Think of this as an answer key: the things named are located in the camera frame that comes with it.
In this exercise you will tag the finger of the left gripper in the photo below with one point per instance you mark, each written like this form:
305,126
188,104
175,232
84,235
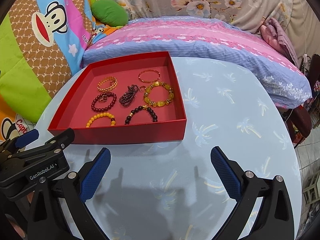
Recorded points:
27,138
58,143

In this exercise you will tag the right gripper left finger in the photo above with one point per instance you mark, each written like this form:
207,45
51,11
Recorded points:
46,219

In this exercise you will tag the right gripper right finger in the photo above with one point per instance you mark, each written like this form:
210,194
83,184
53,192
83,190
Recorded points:
275,217

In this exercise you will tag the small dark bead mala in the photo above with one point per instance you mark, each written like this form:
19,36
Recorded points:
127,98

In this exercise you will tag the thin gold bangle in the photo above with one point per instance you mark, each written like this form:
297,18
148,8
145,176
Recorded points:
149,76

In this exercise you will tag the gold hoop earring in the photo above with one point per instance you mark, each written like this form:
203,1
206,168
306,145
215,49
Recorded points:
103,98

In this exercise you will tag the person left hand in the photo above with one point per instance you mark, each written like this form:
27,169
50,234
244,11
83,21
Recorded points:
17,213

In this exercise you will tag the red cardboard box tray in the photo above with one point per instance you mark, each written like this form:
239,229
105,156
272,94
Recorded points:
156,114

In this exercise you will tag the light blue palm tablecloth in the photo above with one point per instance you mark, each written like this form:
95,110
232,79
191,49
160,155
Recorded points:
170,190

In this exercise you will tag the colourful monkey cartoon quilt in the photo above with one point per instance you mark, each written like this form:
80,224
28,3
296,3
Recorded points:
42,46

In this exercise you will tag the green cushion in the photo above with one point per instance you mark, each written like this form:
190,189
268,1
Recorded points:
110,13

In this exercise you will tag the pink purple folded cloth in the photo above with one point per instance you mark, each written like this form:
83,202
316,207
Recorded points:
274,35

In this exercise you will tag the grey floral sheet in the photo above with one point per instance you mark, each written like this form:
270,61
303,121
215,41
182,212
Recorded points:
296,17

